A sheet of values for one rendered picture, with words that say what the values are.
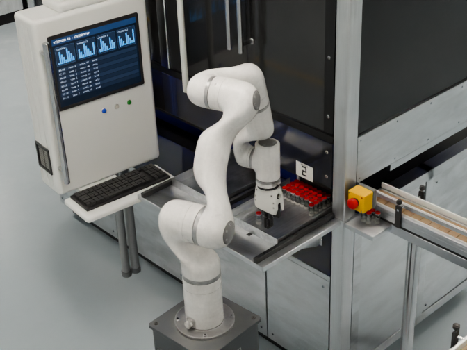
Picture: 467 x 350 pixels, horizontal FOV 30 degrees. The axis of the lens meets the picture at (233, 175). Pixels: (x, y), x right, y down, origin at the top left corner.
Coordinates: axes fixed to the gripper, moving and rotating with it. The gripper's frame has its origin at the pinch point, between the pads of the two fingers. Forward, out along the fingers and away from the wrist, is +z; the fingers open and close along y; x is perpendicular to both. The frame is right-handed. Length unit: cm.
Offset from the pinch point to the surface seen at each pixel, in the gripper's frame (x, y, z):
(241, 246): 9.2, 4.8, 7.8
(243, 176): -26.7, 37.6, 7.3
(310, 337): -28, 3, 71
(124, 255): -9, 99, 64
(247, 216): -6.3, 16.6, 7.5
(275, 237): -2.8, -0.5, 7.5
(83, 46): 5, 90, -45
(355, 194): -25.2, -18.4, -6.8
